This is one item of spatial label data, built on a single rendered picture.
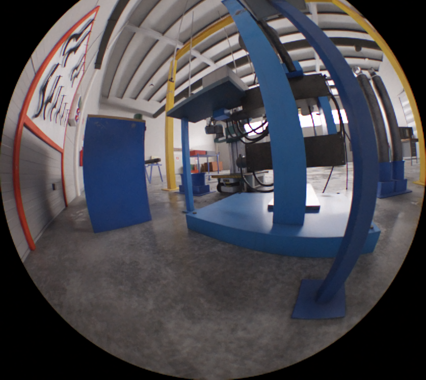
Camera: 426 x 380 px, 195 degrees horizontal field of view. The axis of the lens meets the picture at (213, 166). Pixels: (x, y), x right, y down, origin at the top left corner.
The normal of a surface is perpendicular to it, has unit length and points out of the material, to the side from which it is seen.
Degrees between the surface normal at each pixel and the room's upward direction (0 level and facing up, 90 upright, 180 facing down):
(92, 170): 90
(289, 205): 90
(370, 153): 90
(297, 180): 90
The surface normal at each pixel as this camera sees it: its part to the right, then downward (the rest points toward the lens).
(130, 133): 0.77, -0.06
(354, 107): -0.63, 0.04
